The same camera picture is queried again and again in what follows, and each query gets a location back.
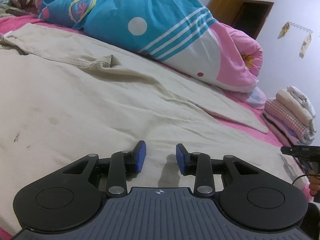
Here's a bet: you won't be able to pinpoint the beige trousers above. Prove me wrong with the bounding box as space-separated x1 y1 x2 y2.
0 23 303 235

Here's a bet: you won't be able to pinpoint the folded clothes stack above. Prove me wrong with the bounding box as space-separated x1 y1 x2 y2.
261 86 317 147

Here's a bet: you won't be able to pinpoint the person right hand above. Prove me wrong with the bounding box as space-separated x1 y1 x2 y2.
308 174 320 203

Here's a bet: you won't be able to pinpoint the pink floral bed sheet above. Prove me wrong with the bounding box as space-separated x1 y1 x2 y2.
0 15 311 240

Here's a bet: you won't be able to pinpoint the blue pink floral quilt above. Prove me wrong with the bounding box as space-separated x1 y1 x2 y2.
35 0 266 109

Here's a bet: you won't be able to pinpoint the brown wooden door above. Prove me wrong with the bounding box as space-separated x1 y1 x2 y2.
208 0 274 39

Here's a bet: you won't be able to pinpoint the patterned pillow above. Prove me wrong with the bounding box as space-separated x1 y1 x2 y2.
1 0 35 17

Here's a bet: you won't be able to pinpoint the wall hook rack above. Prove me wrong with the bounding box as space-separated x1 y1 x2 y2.
288 21 313 34

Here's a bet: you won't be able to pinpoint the wall sticker decoration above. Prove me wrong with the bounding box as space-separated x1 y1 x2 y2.
278 22 291 39

